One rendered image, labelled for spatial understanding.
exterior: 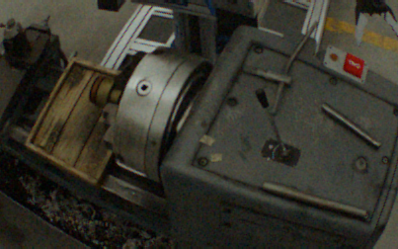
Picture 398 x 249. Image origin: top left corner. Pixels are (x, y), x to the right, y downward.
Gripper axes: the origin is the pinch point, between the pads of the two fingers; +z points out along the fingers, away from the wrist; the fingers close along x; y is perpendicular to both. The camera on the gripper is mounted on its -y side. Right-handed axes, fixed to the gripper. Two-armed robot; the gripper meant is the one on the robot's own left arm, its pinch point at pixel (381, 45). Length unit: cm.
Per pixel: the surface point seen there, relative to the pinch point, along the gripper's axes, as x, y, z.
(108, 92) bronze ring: 71, 27, 8
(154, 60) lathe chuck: 57, 20, 1
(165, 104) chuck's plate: 56, 11, 9
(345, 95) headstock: 12.9, 9.4, 14.1
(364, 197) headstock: 12.5, -12.9, 32.3
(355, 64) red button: 7.0, 15.5, 8.4
